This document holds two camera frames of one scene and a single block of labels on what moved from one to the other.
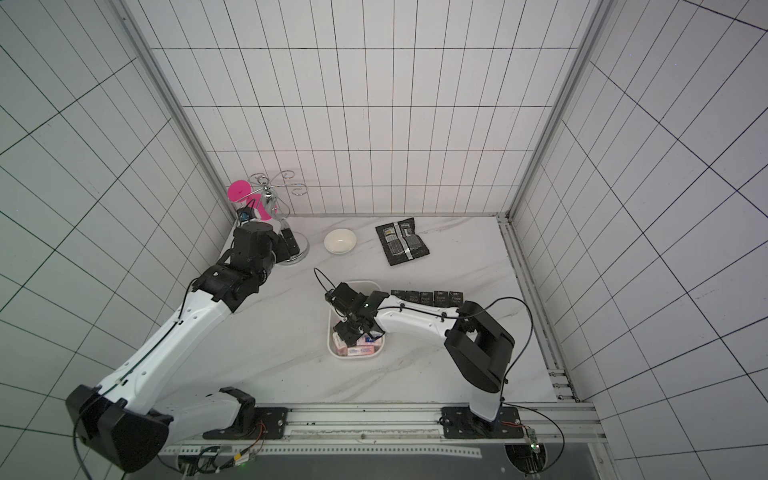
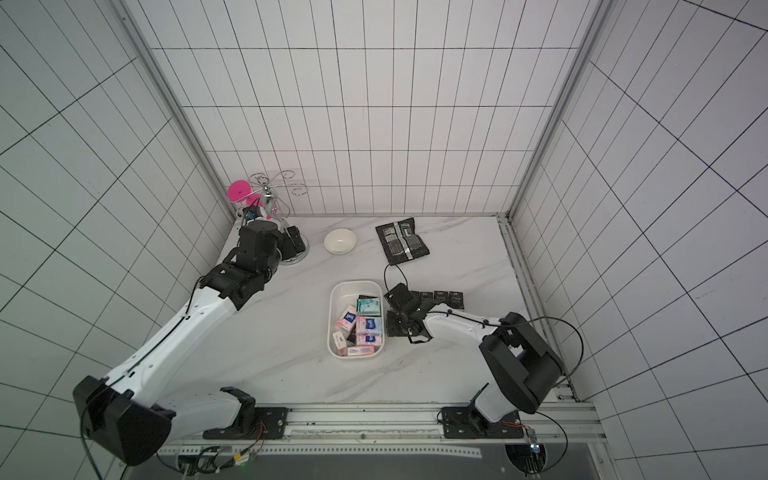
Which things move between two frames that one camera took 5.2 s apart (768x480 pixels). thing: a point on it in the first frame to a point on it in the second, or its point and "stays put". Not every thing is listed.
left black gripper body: [279, 249] stays put
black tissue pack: [441, 299] stays put
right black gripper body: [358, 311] to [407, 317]
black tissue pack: [456, 299] stays put
